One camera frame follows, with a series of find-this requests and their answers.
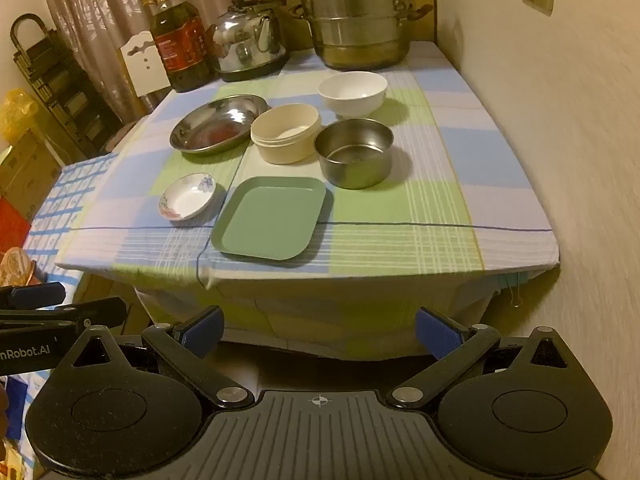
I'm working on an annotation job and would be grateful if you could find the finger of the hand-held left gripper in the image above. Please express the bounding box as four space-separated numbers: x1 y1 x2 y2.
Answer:
0 282 67 312
0 296 127 335

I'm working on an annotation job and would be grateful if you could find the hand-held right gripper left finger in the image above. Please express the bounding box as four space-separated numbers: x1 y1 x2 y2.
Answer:
70 305 256 411

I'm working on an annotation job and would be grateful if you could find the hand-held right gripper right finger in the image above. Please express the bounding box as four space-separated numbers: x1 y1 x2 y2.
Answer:
385 306 571 411

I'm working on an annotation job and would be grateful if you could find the green square plate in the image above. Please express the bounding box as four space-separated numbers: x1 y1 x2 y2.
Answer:
210 176 328 262

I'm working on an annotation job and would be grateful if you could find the small floral dish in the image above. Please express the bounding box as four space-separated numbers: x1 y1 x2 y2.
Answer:
158 172 217 222

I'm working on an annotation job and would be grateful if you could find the steel round bowl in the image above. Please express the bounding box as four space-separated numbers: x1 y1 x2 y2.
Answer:
314 118 395 190

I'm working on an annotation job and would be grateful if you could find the cream round bowl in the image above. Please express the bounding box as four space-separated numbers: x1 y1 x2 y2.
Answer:
250 103 322 165

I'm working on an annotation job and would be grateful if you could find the steel oval plate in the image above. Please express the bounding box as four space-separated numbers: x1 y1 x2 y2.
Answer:
169 94 270 157

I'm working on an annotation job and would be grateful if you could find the white ceramic bowl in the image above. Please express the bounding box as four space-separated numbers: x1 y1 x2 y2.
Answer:
318 71 388 121

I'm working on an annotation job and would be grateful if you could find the red bag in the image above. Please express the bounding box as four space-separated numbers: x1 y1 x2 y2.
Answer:
0 195 32 256

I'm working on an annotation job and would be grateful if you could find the blue grid cloth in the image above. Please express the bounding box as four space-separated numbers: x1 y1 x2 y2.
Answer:
22 152 118 283

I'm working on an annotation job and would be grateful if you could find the cardboard box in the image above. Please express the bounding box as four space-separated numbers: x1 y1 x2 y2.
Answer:
0 127 63 211

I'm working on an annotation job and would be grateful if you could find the checked tablecloth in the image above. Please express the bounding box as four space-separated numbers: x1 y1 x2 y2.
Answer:
54 42 561 361

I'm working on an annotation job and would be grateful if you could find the yellow plastic bag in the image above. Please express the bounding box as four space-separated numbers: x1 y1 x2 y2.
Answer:
0 87 36 143

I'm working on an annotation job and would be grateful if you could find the black folding rack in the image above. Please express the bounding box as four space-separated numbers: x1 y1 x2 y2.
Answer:
10 12 123 158

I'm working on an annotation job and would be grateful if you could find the white chair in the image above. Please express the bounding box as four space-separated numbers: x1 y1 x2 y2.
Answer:
118 30 171 98

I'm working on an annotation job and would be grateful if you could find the cooking oil bottle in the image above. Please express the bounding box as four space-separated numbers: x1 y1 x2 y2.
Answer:
144 0 213 93

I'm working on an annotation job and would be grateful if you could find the steel kettle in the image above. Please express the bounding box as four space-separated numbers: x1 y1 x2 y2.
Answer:
206 0 290 83

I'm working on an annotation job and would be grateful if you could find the beige curtain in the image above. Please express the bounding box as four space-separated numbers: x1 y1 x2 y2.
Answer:
35 0 266 126

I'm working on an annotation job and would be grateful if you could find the steel steamer pot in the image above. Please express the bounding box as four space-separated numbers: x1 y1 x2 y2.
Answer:
285 0 435 72

